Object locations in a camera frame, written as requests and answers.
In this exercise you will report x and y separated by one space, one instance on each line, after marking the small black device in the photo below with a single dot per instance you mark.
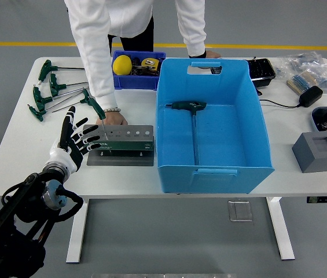
216 70

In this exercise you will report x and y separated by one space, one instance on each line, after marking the yellow tape measure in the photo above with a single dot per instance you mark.
149 62

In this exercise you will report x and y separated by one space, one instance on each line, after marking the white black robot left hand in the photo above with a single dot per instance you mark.
63 156

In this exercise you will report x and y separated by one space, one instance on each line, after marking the large light blue plastic box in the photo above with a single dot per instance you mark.
224 130

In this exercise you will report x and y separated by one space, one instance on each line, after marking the black parts in bin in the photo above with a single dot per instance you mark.
136 62

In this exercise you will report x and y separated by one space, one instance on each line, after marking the black power adapter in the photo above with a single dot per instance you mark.
311 96

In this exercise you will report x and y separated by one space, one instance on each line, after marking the person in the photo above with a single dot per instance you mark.
128 17

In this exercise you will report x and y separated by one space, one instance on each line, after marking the small dark blue parts bin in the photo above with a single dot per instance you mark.
134 82

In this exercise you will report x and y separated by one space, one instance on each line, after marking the person's right hand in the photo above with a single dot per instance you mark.
115 118

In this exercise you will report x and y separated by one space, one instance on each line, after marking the grey foam block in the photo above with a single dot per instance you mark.
316 153

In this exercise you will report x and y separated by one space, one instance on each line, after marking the clear bags of components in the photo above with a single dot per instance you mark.
305 62

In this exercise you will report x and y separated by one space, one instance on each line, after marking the black plastic tray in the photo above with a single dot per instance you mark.
261 71

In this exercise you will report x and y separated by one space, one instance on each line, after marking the green grey hex key stand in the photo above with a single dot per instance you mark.
128 144

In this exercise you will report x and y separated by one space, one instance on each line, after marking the person's left hand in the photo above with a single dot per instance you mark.
212 54

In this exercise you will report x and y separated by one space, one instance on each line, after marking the yellow ball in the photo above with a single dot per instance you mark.
122 65

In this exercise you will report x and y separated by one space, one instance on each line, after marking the white table leg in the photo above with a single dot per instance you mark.
77 231
282 231

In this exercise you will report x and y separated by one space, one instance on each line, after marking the resistor tape bundle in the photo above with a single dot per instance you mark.
300 81

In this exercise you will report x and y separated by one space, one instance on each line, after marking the metal floor plate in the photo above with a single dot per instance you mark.
240 211

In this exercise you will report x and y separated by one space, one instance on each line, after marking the person's left forearm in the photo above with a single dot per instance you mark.
193 29

